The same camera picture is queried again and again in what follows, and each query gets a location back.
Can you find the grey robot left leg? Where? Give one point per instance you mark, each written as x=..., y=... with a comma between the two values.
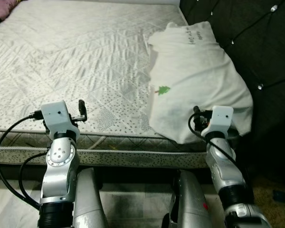
x=90, y=204

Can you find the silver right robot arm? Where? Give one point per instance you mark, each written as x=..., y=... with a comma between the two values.
x=230, y=180

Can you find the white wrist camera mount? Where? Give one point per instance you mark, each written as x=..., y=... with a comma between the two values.
x=221, y=118
x=57, y=116

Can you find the grey robot leg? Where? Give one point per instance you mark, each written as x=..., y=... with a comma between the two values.
x=190, y=204
x=90, y=204

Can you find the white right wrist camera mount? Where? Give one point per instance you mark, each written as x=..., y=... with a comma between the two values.
x=221, y=118

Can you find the grey robot right leg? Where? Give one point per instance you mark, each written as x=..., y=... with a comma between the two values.
x=190, y=204

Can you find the black tufted headboard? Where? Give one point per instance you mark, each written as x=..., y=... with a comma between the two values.
x=256, y=47

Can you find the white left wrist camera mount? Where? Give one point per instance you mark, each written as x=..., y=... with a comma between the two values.
x=57, y=116

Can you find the dark bed base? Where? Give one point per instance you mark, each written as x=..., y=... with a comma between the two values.
x=133, y=175

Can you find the small dark object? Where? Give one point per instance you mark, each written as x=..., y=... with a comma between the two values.
x=282, y=195

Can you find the brown rug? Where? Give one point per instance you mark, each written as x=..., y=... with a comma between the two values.
x=275, y=213

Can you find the white pillow green print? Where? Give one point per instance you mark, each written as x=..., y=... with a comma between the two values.
x=194, y=71

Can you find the white quilted mattress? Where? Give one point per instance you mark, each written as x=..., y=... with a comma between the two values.
x=85, y=61

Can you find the pink cartoon print blanket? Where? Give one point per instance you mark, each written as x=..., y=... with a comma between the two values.
x=2, y=9

